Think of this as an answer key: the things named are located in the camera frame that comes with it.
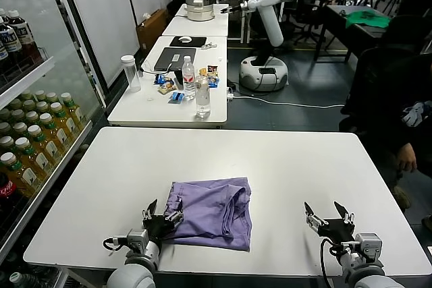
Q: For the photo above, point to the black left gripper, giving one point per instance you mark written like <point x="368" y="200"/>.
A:
<point x="157" y="227"/>

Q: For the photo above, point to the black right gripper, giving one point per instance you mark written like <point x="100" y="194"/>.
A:
<point x="339" y="232"/>

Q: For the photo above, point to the purple t-shirt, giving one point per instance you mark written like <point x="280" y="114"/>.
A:
<point x="209" y="214"/>

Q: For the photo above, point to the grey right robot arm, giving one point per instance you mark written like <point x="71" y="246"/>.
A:
<point x="368" y="281"/>

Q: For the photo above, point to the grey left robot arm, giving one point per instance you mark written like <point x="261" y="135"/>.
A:
<point x="131" y="278"/>

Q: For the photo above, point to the white rectangular table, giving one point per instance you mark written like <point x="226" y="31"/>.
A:
<point x="192" y="28"/>
<point x="135" y="112"/>

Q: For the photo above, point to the blue striped snack packet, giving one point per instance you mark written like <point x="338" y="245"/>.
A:
<point x="176" y="97"/>

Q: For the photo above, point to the clear square bottle white cap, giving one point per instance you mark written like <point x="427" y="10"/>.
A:
<point x="202" y="99"/>

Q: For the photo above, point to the beige cracker snack packet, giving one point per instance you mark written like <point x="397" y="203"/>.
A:
<point x="165" y="89"/>

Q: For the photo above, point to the black phone stand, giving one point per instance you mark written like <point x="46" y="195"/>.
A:
<point x="178" y="79"/>

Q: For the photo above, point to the white power strip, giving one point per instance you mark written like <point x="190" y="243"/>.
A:
<point x="229" y="93"/>

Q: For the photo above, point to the water bottle red label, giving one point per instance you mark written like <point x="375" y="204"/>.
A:
<point x="188" y="75"/>

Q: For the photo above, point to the blue white snack packet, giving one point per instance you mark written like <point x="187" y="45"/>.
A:
<point x="213" y="81"/>

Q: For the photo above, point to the green tea bottle white cap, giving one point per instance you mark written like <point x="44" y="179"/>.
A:
<point x="51" y="96"/>
<point x="19" y="129"/>
<point x="51" y="127"/>
<point x="29" y="153"/>
<point x="42" y="106"/>
<point x="72" y="106"/>
<point x="62" y="116"/>
<point x="31" y="116"/>
<point x="41" y="139"/>
<point x="6" y="142"/>
<point x="14" y="169"/>

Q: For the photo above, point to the clear jar white lid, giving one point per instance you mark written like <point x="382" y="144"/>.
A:
<point x="131" y="72"/>

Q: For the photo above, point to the yellow snack packet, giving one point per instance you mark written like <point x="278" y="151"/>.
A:
<point x="202" y="72"/>

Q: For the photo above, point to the dark red snack packet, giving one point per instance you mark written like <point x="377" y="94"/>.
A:
<point x="212" y="69"/>

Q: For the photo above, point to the black closed laptop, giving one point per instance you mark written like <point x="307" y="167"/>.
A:
<point x="162" y="60"/>

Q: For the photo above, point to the cola bottle red label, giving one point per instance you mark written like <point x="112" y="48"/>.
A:
<point x="6" y="188"/>

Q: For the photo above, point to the bottle with white green cap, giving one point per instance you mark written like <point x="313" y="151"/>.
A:
<point x="17" y="279"/>

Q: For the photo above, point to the small metal clip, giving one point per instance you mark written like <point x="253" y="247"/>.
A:
<point x="208" y="45"/>

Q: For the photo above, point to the white computer mouse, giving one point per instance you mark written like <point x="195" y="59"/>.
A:
<point x="184" y="39"/>

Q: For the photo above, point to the black mouse pad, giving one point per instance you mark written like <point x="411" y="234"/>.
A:
<point x="197" y="41"/>

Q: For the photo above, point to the brown cardboard box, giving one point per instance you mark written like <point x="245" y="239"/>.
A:
<point x="150" y="30"/>

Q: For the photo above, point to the white cooler shelf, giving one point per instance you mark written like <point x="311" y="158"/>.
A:
<point x="27" y="80"/>

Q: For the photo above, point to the green cloth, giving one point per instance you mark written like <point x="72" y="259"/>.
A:
<point x="366" y="18"/>

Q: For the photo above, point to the dark work table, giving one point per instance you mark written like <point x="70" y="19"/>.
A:
<point x="337" y="15"/>

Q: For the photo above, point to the white humanoid wheeled robot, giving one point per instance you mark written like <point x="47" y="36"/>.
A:
<point x="270" y="21"/>

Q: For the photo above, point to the white steamer pot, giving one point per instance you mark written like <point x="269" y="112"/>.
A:
<point x="199" y="8"/>

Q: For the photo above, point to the dark tea bottle white cap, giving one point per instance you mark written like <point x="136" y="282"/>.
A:
<point x="23" y="36"/>
<point x="8" y="42"/>

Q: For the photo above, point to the glass door drinks cooler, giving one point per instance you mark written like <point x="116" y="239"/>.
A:
<point x="50" y="15"/>

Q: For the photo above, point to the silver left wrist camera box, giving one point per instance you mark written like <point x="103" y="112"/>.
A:
<point x="136" y="240"/>

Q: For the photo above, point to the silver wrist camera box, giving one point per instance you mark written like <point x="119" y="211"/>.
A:
<point x="136" y="240"/>
<point x="369" y="247"/>

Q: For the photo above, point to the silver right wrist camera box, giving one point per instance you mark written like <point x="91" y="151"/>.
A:
<point x="369" y="247"/>

